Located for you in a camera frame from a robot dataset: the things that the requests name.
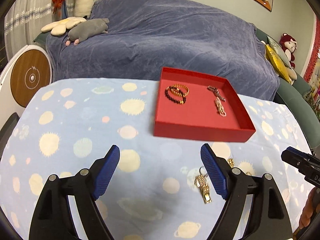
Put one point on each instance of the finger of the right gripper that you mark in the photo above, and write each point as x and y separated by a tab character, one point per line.
299	153
295	161

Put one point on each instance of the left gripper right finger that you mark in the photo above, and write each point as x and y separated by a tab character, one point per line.
268	217

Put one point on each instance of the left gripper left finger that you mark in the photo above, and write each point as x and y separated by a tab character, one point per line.
52	217

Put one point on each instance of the gold wristwatch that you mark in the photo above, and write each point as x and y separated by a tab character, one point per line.
203	186

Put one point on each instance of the silver metal wristwatch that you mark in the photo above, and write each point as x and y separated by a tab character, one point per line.
216	93

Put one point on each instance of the right hand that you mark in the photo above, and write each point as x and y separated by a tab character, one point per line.
308	210

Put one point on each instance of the potted plant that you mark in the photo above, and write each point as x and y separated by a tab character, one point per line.
312	97

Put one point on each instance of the cream pillow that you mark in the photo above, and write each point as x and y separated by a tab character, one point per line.
291	72

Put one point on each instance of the red hanging decoration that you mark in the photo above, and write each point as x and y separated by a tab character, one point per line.
314	54

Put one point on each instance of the gold satin pillow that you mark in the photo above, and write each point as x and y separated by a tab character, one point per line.
277	63

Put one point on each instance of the silver grey pillow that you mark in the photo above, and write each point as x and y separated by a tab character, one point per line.
279	51

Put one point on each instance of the red monkey plush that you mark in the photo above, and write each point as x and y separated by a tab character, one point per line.
289	45

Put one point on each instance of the red shallow tray box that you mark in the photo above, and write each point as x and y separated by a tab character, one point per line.
203	116

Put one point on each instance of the light blue planet tablecloth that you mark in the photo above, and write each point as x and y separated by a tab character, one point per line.
71	123

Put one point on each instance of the white round wooden-face appliance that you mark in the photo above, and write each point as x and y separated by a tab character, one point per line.
27	71

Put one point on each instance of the purple-blue sofa blanket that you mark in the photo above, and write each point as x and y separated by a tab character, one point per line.
146	35

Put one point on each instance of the grey plush toy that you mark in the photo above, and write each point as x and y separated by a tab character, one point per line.
87	29

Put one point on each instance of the white sheer curtain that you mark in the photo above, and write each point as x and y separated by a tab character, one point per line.
24	20

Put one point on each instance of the red bow tieback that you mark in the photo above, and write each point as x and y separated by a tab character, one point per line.
57	4

